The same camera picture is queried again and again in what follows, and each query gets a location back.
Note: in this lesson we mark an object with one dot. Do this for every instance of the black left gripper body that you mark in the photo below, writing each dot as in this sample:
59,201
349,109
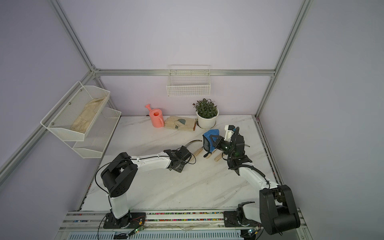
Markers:
179,168

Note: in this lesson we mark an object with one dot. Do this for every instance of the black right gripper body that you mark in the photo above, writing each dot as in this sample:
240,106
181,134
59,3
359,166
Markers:
225,146

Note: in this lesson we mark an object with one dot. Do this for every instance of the blue microfibre rag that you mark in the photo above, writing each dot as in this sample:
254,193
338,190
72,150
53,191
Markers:
208,140

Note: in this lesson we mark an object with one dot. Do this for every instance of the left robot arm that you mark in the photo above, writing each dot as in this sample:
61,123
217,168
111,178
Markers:
118,175

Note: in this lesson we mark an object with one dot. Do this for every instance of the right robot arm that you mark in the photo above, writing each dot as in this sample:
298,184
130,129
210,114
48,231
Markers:
276,210

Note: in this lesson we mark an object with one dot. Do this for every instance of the pink watering can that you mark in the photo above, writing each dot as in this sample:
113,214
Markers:
156,116

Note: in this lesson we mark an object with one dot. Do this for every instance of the potted green plant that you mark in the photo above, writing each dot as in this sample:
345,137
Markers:
207,112

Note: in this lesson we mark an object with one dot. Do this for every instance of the lower white mesh shelf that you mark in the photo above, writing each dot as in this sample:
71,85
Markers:
99,136

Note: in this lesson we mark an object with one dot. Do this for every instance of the white mesh shelf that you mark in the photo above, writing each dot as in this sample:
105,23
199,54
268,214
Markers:
60,118
99,136

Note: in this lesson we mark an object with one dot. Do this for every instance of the beige glove in shelf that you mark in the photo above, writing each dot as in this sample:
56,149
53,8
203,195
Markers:
84,120

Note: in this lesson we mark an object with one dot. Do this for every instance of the upper white mesh shelf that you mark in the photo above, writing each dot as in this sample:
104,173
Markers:
60,118

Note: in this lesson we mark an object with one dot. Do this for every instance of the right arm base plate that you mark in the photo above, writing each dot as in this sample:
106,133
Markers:
232,219

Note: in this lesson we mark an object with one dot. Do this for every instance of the white wire wall basket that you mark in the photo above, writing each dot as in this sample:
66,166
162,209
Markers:
189,80

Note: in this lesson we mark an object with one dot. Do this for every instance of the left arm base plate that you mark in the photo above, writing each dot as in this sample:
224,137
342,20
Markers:
128,221

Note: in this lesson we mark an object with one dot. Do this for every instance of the aluminium front rail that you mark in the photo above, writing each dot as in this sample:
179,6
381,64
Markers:
186,220

